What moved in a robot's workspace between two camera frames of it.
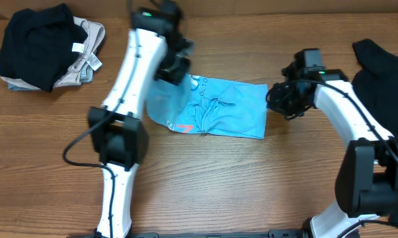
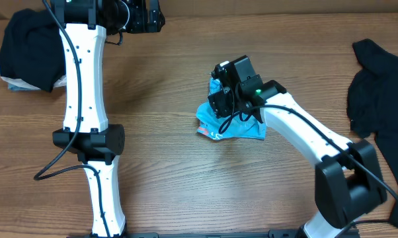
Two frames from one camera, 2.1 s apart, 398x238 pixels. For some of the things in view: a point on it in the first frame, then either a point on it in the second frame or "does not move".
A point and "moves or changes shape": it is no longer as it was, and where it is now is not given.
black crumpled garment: [383, 82] does not move
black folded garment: [39, 44] does not move
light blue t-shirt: [204, 104] moves or changes shape
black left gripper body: [172, 67] to [149, 18]
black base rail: [278, 233] does not move
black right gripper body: [290, 102] to [229, 104]
